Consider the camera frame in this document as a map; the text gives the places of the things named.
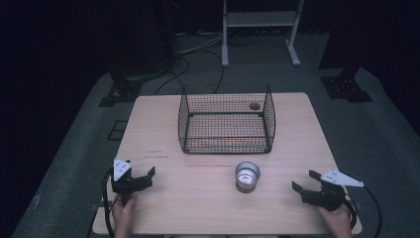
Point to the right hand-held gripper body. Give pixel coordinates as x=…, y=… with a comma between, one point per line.
x=330, y=195

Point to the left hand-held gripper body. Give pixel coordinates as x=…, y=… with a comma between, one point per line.
x=123, y=183

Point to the silver metal cup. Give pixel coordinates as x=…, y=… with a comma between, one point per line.
x=247, y=177

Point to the person's right hand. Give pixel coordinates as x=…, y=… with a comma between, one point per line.
x=336, y=219

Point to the person's left hand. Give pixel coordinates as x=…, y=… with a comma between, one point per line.
x=124, y=214

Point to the black stand base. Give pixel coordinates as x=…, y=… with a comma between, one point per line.
x=345, y=87
x=124, y=89

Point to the small dark round object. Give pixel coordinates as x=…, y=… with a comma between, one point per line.
x=254, y=106

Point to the white metal stand frame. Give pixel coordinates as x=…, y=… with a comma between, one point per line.
x=261, y=19

